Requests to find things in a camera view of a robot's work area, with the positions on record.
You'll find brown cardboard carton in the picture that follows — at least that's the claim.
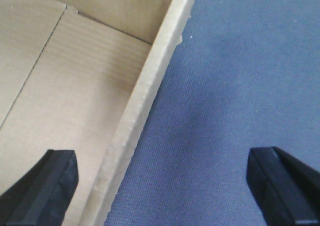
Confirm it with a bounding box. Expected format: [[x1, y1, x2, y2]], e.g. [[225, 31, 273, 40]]
[[0, 0, 195, 226]]

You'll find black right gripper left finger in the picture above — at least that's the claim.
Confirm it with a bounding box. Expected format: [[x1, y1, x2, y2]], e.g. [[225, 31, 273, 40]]
[[0, 149, 79, 226]]

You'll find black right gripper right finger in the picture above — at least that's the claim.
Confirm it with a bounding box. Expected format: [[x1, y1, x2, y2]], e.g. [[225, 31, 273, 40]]
[[246, 146, 320, 226]]

